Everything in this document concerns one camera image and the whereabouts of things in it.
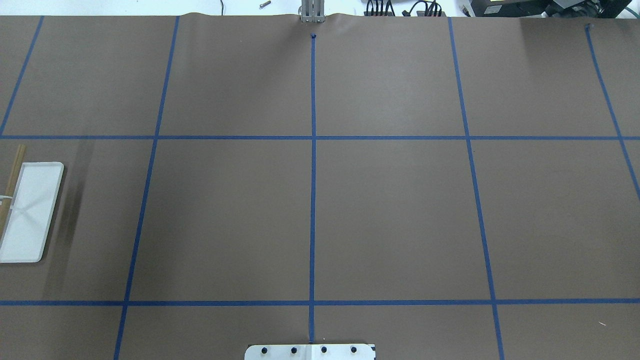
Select white rack base tray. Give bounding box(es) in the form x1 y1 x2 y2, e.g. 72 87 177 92
0 161 65 264

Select wooden rack bar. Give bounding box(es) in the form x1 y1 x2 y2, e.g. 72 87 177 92
0 144 26 235

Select brown paper table cover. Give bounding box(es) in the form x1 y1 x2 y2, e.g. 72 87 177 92
1 13 639 360

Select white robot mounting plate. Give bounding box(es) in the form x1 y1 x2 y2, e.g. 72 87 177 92
244 343 377 360

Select aluminium frame post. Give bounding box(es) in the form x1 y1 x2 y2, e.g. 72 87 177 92
299 0 326 23

